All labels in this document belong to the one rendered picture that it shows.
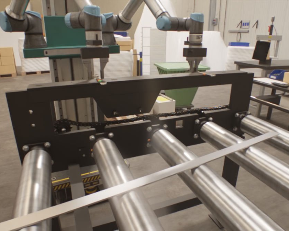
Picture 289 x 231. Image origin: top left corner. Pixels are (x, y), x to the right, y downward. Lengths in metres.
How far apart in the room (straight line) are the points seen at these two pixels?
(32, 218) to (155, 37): 4.38
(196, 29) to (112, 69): 3.22
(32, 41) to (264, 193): 2.28
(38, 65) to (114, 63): 5.15
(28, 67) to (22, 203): 8.47
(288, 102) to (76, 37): 2.69
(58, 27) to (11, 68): 7.35
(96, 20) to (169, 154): 0.68
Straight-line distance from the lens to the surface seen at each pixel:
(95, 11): 1.07
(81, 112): 1.98
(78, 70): 1.90
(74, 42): 1.79
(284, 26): 13.13
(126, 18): 1.74
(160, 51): 4.76
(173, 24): 1.26
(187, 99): 3.85
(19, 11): 1.51
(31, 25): 1.62
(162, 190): 2.17
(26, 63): 9.13
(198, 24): 1.28
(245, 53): 7.74
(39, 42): 1.62
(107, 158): 0.89
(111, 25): 1.72
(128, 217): 0.65
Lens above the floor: 1.37
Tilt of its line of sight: 20 degrees down
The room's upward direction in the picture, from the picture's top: straight up
